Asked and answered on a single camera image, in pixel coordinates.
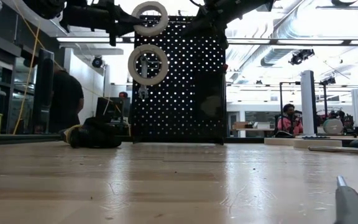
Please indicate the black dome security camera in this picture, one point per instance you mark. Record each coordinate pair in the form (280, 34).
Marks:
(97, 62)

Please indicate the black camera on pole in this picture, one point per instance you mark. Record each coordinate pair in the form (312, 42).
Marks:
(328, 81)

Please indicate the black metal table frame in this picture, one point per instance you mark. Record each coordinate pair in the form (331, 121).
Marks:
(17, 139)

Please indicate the white tower fan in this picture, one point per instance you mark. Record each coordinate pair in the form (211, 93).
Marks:
(308, 102)

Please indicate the black perforated peg board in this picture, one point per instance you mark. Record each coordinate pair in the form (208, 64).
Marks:
(179, 138)

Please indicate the white masking tape roll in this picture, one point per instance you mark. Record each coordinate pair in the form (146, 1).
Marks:
(163, 65)
(278, 141)
(163, 18)
(317, 143)

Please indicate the black tall upright panel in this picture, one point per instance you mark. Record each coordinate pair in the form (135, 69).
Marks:
(43, 93)

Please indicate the black plastic hanging bin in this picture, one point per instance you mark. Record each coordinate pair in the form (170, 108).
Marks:
(211, 99)

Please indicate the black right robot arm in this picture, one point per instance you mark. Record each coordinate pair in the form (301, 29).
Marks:
(250, 7)

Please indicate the white round disc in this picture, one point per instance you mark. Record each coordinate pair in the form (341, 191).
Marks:
(332, 126)

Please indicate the long ceiling light strip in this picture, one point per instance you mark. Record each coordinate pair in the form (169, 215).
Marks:
(89, 40)

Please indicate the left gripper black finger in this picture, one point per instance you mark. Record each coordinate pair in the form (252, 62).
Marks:
(129, 21)

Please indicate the black ceiling-mounted camera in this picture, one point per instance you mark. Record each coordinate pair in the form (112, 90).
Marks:
(300, 57)

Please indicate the silver ceiling air duct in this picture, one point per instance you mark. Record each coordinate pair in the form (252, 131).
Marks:
(275, 56)

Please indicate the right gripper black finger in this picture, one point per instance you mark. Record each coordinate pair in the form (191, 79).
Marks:
(223, 40)
(193, 28)

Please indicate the person's feet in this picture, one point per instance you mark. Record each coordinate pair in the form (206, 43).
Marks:
(67, 102)

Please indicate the black backpack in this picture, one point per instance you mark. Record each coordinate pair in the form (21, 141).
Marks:
(95, 135)

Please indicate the person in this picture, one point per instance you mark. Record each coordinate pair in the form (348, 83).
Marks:
(123, 95)
(287, 121)

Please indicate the chrome double-prong peg hook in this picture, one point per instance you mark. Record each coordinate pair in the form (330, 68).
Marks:
(154, 61)

